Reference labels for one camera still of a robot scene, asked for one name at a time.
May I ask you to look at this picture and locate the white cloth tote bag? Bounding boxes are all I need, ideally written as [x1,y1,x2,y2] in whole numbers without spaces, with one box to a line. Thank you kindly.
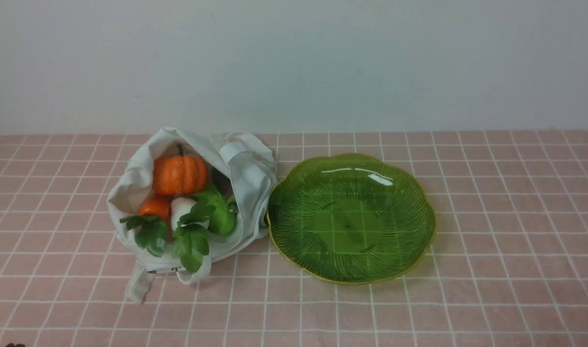
[107,127,277,303]

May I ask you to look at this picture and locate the green glass ribbed plate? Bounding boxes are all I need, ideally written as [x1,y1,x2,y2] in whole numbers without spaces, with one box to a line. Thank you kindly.
[266,152,437,285]

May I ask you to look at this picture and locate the orange toy pumpkin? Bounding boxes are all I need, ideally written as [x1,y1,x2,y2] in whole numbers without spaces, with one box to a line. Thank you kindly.
[152,144,209,196]

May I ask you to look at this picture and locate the white toy radish with leaves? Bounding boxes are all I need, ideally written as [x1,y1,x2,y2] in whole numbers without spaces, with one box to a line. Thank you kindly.
[171,197,215,274]

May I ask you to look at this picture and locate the orange toy carrot with leaves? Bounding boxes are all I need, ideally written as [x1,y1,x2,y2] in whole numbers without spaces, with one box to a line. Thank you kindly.
[119,195,173,258]

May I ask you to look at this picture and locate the green toy pepper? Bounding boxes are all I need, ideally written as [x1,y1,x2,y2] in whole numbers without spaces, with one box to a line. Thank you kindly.
[192,182,238,236]

